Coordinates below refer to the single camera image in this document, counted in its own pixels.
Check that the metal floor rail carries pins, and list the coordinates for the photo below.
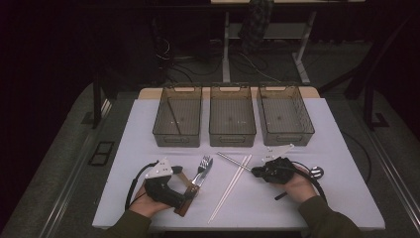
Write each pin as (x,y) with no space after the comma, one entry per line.
(396,172)
(76,165)

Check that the smoky transparent plastic bin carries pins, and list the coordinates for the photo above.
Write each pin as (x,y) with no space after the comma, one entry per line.
(284,109)
(231,109)
(189,112)

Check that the black metal stand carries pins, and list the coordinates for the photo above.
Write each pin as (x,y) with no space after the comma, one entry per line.
(97,99)
(368,105)

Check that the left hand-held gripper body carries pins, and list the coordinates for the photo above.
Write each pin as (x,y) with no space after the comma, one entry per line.
(158,190)

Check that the black floor frame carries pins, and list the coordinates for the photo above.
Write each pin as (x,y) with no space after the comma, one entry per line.
(100,153)

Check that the person's right hand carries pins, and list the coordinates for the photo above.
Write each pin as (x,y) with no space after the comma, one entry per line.
(298,190)

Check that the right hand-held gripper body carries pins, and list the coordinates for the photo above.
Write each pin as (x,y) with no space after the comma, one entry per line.
(279,170)

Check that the wooden spoon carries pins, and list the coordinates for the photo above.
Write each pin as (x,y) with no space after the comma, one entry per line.
(185,180)

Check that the white metal desk frame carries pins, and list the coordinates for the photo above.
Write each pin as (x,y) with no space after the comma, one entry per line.
(226,49)

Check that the dark patterned cloth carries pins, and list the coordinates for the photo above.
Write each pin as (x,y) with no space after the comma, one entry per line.
(256,23)

